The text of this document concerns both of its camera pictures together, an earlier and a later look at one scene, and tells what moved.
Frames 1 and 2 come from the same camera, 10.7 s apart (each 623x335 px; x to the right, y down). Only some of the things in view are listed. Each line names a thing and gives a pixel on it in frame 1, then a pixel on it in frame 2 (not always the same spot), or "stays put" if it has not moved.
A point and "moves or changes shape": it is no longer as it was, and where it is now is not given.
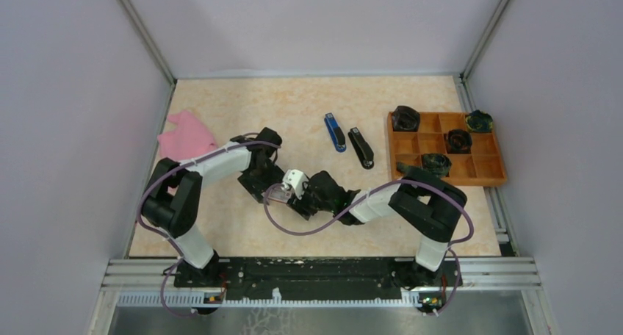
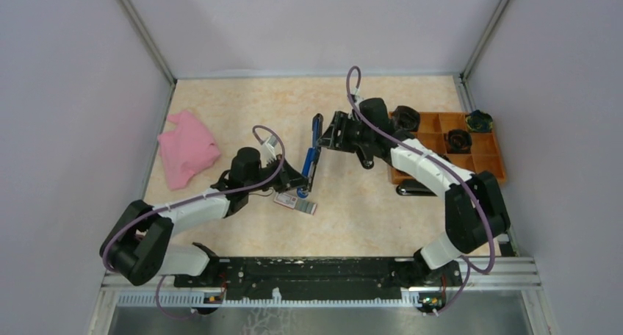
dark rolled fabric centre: x=458 y=141 stays put
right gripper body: x=308 y=205 -> x=355 y=134
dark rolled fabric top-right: x=480 y=122 stays put
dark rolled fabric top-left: x=405 y=119 stays put
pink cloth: x=190 y=139 stays put
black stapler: x=362 y=148 moves or changes shape
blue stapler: x=336 y=132 moves or changes shape
